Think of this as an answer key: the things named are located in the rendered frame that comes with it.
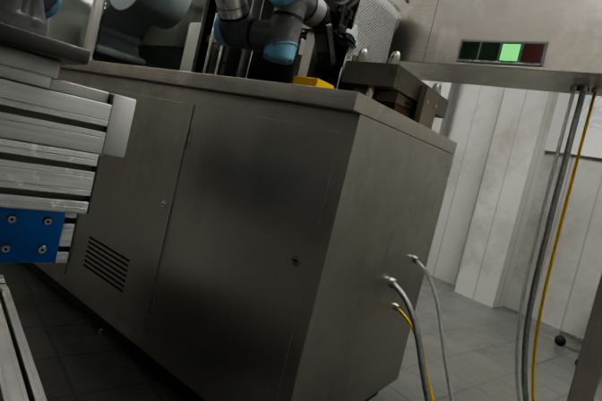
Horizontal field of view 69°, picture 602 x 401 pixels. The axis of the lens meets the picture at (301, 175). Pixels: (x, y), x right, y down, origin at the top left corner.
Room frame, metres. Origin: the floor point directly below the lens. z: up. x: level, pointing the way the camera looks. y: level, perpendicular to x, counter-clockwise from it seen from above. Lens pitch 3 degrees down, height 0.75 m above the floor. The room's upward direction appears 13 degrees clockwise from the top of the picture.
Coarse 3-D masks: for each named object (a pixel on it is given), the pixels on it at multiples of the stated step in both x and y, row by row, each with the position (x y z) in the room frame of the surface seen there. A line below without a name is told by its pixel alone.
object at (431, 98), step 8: (424, 88) 1.26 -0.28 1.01; (424, 96) 1.26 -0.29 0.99; (432, 96) 1.29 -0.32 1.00; (424, 104) 1.26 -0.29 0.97; (432, 104) 1.30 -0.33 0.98; (416, 112) 1.27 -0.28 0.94; (424, 112) 1.27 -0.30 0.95; (432, 112) 1.31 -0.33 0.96; (416, 120) 1.26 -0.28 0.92; (424, 120) 1.28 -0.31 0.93; (432, 120) 1.33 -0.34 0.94
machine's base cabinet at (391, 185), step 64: (192, 128) 1.22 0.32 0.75; (256, 128) 1.08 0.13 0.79; (320, 128) 0.97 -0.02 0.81; (384, 128) 1.01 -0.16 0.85; (128, 192) 1.36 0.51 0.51; (192, 192) 1.19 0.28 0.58; (256, 192) 1.05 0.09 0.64; (320, 192) 0.95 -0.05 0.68; (384, 192) 1.08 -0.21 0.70; (128, 256) 1.32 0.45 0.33; (192, 256) 1.15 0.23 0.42; (256, 256) 1.03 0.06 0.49; (320, 256) 0.93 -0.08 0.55; (384, 256) 1.15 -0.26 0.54; (128, 320) 1.28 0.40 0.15; (192, 320) 1.12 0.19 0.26; (256, 320) 1.00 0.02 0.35; (320, 320) 0.95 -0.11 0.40; (384, 320) 1.24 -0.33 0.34; (192, 384) 1.10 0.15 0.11; (256, 384) 0.97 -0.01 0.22; (320, 384) 1.01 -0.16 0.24; (384, 384) 1.34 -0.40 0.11
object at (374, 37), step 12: (360, 12) 1.31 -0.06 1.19; (360, 24) 1.32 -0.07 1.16; (372, 24) 1.37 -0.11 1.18; (360, 36) 1.33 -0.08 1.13; (372, 36) 1.38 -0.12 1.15; (384, 36) 1.44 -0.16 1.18; (348, 48) 1.30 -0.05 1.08; (360, 48) 1.34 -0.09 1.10; (372, 48) 1.40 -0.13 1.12; (384, 48) 1.46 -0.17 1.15; (348, 60) 1.31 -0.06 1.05; (372, 60) 1.41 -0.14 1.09; (384, 60) 1.47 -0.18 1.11
